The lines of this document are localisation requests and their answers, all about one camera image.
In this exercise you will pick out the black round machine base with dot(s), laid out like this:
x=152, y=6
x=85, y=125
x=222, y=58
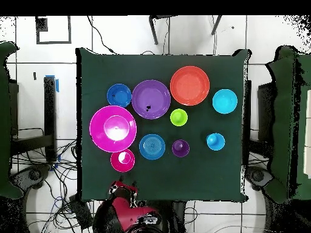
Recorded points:
x=34, y=174
x=258, y=176

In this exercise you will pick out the dark blue small bowl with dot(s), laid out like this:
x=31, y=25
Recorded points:
x=119, y=95

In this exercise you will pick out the light blue plastic cup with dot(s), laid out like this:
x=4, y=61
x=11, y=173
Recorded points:
x=215, y=141

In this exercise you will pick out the black power strip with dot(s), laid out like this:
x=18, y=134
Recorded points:
x=81, y=212

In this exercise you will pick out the purple plastic cup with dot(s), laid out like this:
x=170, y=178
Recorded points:
x=180, y=148

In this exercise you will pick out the lime green plastic cup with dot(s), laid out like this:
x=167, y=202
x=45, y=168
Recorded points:
x=178, y=117

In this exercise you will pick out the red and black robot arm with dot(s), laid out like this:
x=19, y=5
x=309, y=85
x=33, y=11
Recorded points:
x=126, y=211

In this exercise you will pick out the wide orange bowl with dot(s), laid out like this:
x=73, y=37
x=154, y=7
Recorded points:
x=189, y=85

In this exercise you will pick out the black camera stand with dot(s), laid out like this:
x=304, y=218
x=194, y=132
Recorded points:
x=153, y=31

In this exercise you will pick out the blue straight-sided bowl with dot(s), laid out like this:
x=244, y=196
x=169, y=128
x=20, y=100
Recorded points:
x=152, y=146

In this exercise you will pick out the black bench frame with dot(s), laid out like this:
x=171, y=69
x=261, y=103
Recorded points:
x=49, y=116
x=266, y=109

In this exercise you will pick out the red small bowl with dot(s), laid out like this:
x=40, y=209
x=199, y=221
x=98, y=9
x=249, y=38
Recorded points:
x=119, y=166

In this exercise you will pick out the large pink bowl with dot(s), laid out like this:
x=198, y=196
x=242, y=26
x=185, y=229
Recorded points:
x=102, y=126

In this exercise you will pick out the light blue small bowl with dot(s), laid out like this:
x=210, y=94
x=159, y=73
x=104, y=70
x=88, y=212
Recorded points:
x=224, y=101

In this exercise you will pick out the wide purple bowl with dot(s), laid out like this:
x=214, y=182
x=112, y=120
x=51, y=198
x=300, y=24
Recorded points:
x=155, y=97

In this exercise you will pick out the dark green tablecloth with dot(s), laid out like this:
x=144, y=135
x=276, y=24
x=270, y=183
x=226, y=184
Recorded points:
x=211, y=172

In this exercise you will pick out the green-clothed side table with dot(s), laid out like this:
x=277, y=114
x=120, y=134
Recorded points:
x=281, y=121
x=6, y=121

